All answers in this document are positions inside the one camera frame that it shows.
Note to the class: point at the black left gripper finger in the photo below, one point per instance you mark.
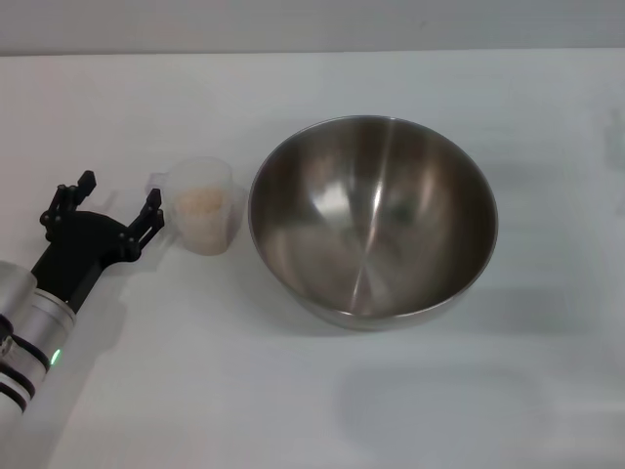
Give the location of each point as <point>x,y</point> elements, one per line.
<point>68,195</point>
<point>146,222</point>

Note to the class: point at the uncooked white rice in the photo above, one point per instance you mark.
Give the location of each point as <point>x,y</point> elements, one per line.
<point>202,202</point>

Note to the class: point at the stainless steel mixing bowl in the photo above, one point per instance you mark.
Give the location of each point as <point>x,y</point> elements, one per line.
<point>371,220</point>

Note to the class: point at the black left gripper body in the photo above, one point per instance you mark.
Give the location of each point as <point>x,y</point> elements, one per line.
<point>80,244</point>

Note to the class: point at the clear plastic measuring cup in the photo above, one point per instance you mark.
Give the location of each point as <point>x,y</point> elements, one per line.
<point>205,229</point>

